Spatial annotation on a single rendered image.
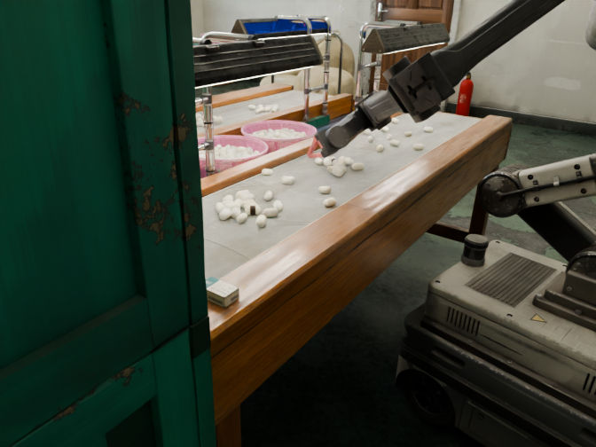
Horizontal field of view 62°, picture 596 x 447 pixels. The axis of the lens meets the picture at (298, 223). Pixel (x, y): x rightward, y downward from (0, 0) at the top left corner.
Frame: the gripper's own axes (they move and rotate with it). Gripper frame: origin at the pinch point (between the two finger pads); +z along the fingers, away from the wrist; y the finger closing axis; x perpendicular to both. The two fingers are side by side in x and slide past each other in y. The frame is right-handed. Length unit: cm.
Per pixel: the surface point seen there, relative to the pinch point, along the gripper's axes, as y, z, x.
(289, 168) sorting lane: -0.6, 9.5, -0.3
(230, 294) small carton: 65, -21, 18
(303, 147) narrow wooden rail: -13.7, 10.9, -4.5
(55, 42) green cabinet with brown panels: 90, -50, -9
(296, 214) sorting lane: 25.6, -6.6, 12.5
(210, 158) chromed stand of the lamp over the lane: 22.1, 12.6, -11.8
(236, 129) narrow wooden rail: -18.5, 36.0, -24.6
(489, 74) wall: -450, 75, -12
